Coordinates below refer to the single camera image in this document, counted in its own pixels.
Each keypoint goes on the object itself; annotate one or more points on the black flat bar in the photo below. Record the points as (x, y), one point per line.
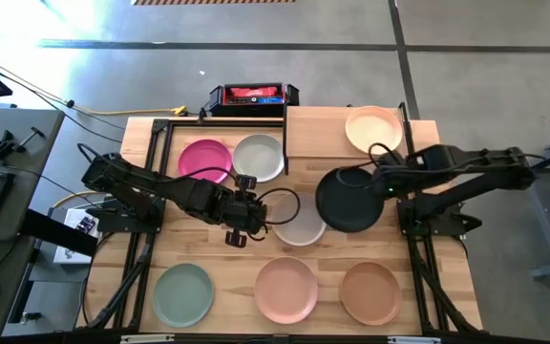
(55, 231)

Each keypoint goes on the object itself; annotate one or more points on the cream peach plate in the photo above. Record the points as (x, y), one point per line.
(373, 125)

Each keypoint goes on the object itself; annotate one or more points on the red black power station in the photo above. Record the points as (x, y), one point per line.
(251, 95)

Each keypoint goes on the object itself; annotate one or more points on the magenta pink plate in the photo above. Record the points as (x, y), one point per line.
(203, 160)

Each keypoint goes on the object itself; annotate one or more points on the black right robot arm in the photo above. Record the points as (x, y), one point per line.
(514, 169)

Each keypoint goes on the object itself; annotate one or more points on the salmon pink plate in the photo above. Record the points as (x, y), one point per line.
(286, 290)

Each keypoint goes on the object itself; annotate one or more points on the dark green plate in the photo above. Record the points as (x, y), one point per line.
(346, 208)

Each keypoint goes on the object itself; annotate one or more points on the light grey plate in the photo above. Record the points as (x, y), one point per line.
(258, 157)

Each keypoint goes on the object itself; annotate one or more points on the white box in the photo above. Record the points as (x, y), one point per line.
(69, 257)

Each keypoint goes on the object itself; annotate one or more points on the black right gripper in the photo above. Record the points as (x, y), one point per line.
(396, 174)

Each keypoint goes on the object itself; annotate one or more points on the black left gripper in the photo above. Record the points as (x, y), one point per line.
(248, 212)

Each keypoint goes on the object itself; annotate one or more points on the sage green plate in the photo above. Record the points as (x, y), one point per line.
(183, 295)

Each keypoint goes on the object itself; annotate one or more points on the black aluminium frame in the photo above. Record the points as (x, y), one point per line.
(179, 122)
(447, 299)

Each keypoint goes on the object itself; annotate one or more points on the terracotta brown plate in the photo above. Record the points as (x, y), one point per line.
(370, 293)

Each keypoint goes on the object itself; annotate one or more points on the black clamp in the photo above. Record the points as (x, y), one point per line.
(4, 149)

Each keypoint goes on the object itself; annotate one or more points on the pale beige plate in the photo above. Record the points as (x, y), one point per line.
(306, 230)

